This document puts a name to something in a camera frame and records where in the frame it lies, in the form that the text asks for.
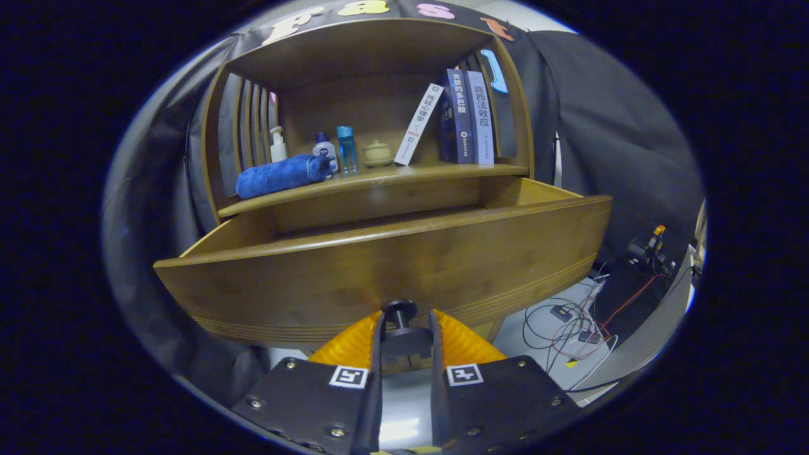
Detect clear blue bottle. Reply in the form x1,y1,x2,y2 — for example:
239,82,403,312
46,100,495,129
336,125,358,176

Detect tangle of floor cables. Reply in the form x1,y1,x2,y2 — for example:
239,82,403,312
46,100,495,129
521,272,633,373

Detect lavender book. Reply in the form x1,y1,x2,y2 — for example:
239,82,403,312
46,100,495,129
465,70,496,166

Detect grey flat panel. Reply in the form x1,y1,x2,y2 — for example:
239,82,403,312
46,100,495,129
569,253,696,405

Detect blue folded towel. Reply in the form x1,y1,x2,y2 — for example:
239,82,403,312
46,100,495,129
236,154,332,200

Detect dark blue book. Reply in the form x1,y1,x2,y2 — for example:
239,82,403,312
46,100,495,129
439,68,475,165

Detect white book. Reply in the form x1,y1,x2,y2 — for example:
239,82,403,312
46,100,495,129
394,83,445,167

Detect beige lidded teacup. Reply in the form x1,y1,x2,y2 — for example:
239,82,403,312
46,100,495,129
363,139,394,168

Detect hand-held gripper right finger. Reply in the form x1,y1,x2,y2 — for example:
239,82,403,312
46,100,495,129
429,308,579,452

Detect wooden cabinet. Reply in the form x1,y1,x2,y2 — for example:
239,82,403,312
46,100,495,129
190,18,538,345

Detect wooden countertop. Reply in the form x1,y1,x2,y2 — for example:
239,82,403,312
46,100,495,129
218,163,528,219

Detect black and orange device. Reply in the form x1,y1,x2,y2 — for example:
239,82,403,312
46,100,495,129
626,224,677,276

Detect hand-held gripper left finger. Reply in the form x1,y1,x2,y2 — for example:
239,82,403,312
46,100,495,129
233,310,385,455

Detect white bottle with blue cap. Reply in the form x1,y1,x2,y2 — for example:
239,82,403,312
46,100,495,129
312,131,339,176

